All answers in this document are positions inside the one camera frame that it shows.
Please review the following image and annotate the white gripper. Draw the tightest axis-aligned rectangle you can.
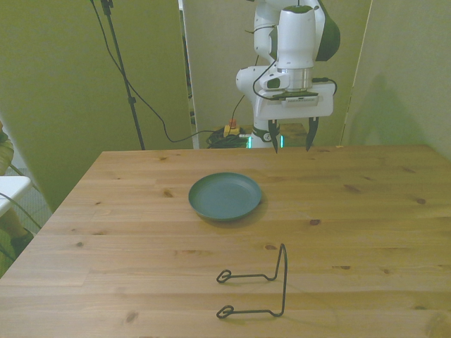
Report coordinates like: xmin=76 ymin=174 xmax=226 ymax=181
xmin=253 ymin=82 xmax=335 ymax=154

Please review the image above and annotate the dark teal round plate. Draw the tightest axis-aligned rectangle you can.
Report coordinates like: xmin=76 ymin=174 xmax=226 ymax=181
xmin=188 ymin=172 xmax=264 ymax=223

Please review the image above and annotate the small wooden side table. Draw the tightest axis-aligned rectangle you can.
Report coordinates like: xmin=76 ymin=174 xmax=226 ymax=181
xmin=273 ymin=123 xmax=314 ymax=147

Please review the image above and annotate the yellow emergency stop button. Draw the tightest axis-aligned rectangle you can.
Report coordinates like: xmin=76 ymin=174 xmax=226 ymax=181
xmin=223 ymin=119 xmax=240 ymax=137

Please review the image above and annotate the black tripod pole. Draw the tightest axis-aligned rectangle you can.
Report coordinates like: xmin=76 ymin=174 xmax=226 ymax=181
xmin=100 ymin=0 xmax=146 ymax=151

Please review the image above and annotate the white stool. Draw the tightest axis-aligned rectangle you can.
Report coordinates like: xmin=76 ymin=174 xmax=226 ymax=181
xmin=0 ymin=175 xmax=32 ymax=219

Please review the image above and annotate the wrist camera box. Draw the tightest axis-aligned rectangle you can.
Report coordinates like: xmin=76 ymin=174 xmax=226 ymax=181
xmin=264 ymin=89 xmax=320 ymax=103

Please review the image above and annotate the coiled dark cable bundle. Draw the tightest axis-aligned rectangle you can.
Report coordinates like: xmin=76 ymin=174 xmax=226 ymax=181
xmin=206 ymin=128 xmax=253 ymax=149

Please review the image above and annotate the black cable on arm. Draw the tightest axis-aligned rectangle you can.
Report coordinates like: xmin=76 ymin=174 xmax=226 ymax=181
xmin=230 ymin=24 xmax=338 ymax=123

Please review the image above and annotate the black cable along tripod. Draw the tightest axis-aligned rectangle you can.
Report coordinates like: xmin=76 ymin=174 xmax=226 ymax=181
xmin=89 ymin=0 xmax=214 ymax=144

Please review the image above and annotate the black wire plate stand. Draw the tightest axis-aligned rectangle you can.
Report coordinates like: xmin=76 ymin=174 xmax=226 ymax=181
xmin=216 ymin=243 xmax=289 ymax=320

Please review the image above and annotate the thin black loose cable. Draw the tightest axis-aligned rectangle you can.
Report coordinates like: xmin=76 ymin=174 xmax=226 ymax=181
xmin=0 ymin=192 xmax=42 ymax=230

